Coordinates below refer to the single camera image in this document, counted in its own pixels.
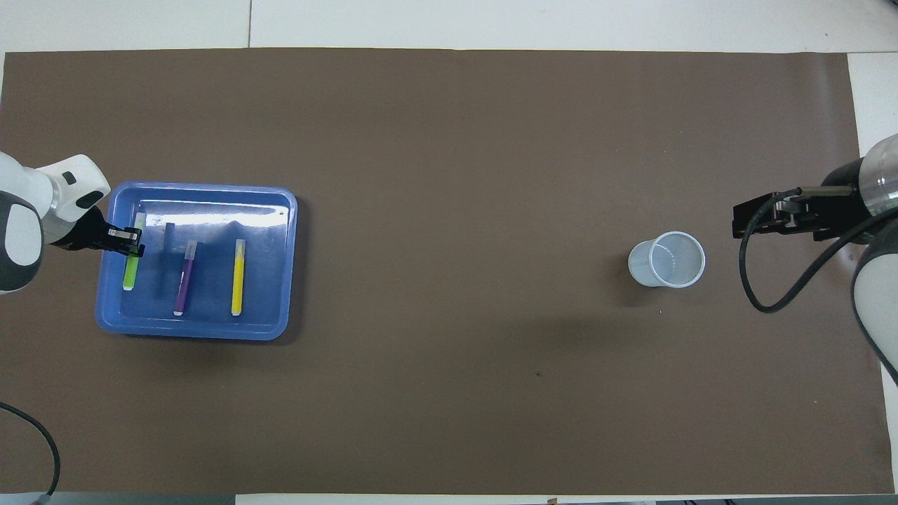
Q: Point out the blue plastic tray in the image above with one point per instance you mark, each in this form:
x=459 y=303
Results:
x=210 y=326

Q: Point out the yellow marker pen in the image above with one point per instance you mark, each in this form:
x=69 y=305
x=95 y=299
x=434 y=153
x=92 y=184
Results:
x=238 y=277

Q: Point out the brown table mat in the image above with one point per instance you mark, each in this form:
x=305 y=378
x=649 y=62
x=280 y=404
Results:
x=449 y=175

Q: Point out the green marker pen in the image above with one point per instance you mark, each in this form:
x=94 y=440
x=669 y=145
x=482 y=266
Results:
x=130 y=273

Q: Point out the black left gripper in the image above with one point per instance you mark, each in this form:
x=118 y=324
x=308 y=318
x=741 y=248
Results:
x=84 y=231

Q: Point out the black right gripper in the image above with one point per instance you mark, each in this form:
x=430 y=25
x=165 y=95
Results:
x=845 y=210

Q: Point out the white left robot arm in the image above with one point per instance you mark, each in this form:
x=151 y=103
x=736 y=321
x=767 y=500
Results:
x=21 y=238

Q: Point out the translucent plastic cup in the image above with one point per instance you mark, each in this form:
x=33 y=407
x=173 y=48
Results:
x=666 y=261

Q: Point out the purple marker pen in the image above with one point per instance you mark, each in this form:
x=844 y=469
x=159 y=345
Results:
x=186 y=277

